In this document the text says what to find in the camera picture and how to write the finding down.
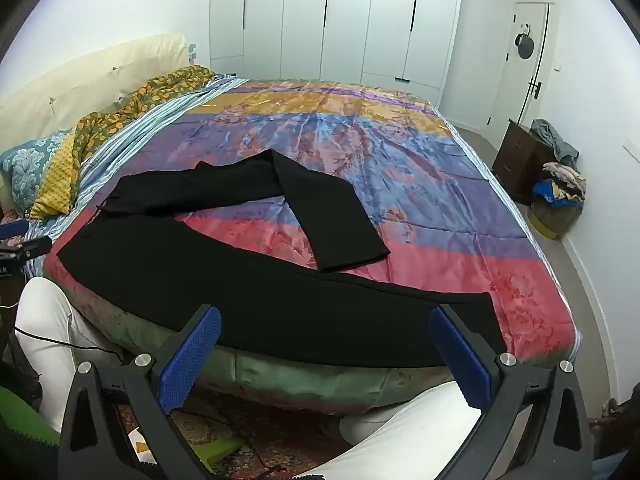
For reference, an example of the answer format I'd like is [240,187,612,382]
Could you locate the person's right leg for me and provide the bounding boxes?
[300,380,531,480]

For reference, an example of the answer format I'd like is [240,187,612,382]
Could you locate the cream padded headboard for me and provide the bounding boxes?
[0,34,190,156]

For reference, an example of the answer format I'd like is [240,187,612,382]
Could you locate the yellow floral blanket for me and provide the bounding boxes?
[25,72,248,241]

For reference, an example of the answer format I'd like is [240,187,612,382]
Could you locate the person's left leg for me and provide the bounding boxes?
[15,277,126,436]

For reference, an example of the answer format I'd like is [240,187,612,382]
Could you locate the dark wooden nightstand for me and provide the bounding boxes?
[492,119,556,206]

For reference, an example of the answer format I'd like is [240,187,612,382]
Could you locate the white wardrobe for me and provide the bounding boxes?
[209,0,466,106]

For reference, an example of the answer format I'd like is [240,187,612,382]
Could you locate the yellow dotted pillow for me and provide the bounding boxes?
[30,132,81,220]

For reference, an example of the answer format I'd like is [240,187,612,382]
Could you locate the colourful satin quilt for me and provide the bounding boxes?
[42,77,578,411]

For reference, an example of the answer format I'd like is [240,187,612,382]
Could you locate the grey cloth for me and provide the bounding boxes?
[531,119,580,161]

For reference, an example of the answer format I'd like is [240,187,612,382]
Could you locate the teal floral pillow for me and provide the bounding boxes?
[0,132,68,216]

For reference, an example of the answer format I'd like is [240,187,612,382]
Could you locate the patterned floor rug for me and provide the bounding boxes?
[115,390,351,480]

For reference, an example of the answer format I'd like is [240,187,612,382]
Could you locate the white door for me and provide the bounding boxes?
[487,2,556,133]

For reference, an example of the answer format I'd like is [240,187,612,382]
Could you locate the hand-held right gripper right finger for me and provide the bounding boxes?
[429,304,596,480]

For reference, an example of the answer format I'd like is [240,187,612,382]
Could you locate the olive laundry basket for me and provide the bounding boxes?
[527,195,583,240]

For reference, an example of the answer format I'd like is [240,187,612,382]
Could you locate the black pants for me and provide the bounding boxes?
[56,149,507,368]

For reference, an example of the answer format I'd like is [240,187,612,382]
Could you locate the pile of clothes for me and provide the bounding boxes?
[532,160,587,207]

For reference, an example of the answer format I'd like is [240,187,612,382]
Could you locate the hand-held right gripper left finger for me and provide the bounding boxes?
[59,304,223,480]

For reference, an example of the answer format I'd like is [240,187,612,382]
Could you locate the person's leg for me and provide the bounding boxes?
[300,380,531,480]
[15,277,126,436]

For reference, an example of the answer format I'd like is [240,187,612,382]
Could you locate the green orange floral blanket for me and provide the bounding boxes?
[72,65,216,161]

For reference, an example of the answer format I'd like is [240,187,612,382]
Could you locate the black cable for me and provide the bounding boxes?
[14,327,123,361]

